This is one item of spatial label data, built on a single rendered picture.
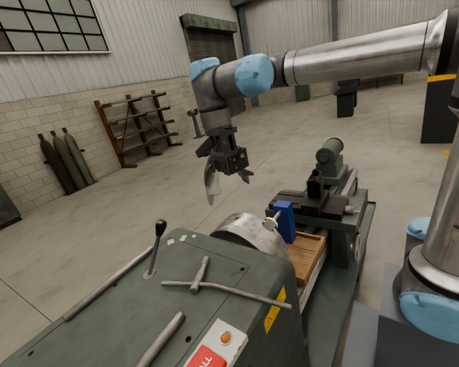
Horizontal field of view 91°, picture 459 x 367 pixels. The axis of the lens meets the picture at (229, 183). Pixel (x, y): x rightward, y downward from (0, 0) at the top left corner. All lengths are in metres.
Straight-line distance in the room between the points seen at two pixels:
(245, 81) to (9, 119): 6.95
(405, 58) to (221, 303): 0.60
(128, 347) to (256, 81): 0.60
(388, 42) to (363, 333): 0.97
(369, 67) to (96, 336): 0.80
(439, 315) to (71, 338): 0.75
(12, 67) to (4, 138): 1.64
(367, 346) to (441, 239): 0.70
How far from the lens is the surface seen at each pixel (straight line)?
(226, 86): 0.51
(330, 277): 1.59
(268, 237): 0.84
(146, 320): 0.65
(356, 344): 1.13
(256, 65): 0.48
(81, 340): 0.71
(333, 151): 1.80
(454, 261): 0.51
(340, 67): 0.55
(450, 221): 0.48
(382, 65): 0.54
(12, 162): 7.19
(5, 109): 7.29
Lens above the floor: 1.71
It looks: 23 degrees down
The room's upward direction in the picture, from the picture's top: 13 degrees counter-clockwise
